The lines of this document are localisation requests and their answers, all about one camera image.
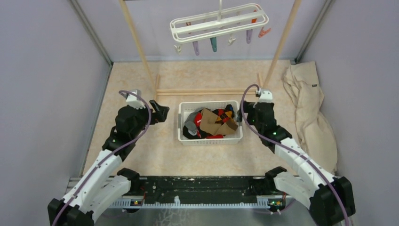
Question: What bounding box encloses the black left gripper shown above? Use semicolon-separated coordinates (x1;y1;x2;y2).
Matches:
130;99;169;139

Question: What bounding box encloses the teal plastic clothespin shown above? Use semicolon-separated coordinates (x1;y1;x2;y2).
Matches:
210;37;217;52

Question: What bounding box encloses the grey sock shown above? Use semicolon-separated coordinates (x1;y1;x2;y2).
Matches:
184;108;204;130

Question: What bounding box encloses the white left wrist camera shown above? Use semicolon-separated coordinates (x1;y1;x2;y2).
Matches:
126;89;146;109

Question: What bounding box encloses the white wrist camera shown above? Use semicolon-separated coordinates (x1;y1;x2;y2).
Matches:
255;88;273;103
126;89;146;109

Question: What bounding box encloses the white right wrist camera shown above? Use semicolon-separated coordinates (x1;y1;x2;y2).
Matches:
255;88;273;103

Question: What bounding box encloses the wooden rack frame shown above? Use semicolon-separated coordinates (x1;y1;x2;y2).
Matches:
119;0;302;98

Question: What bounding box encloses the purple plastic clothespin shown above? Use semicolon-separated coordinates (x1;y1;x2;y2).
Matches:
246;29;253;44
192;41;200;56

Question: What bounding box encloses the pink plastic clothespin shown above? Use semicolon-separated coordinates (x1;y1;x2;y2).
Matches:
258;27;271;38

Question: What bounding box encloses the white end clothespin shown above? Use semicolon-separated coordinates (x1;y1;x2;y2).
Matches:
174;45;182;55

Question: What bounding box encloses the argyle red yellow sock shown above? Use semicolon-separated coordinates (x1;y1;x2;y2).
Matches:
212;104;235;124

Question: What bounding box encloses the beige cloth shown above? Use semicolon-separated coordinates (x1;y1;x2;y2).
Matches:
282;61;337;174

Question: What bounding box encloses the white plastic clothespin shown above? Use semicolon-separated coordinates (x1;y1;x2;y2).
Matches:
228;34;236;46

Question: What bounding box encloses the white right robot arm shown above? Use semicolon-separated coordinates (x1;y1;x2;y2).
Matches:
239;100;356;226

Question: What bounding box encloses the white plastic basket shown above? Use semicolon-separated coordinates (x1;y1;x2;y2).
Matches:
177;100;243;145

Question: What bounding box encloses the red white patterned sock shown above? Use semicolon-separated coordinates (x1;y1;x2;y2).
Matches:
193;112;224;139

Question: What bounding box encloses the tan brown sock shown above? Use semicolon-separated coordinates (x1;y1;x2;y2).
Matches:
200;108;239;136

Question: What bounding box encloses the white clip hanger frame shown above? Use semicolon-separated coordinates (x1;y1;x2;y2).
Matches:
169;1;270;44

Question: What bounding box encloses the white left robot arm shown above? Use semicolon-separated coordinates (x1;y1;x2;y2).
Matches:
48;100;170;226

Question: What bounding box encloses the orange plastic clothespin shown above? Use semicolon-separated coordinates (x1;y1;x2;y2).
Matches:
251;17;258;24

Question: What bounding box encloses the black blue sock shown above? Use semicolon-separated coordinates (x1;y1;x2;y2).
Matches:
183;126;200;139

